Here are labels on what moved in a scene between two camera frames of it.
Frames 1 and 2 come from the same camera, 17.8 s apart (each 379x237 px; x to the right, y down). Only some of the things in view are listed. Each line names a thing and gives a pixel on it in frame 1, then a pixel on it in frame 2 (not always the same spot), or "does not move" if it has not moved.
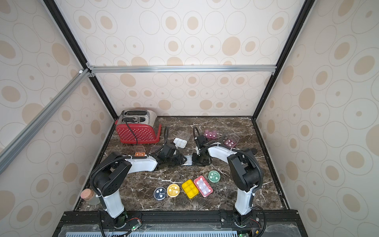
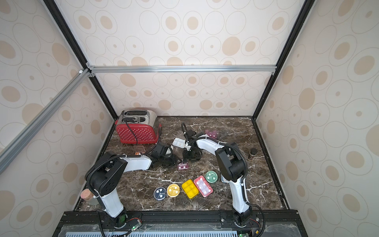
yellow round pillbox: [173, 190] does not move
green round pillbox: [214, 176] does not move
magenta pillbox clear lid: [232, 142] to [183, 166]
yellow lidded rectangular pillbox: [190, 188] does not move
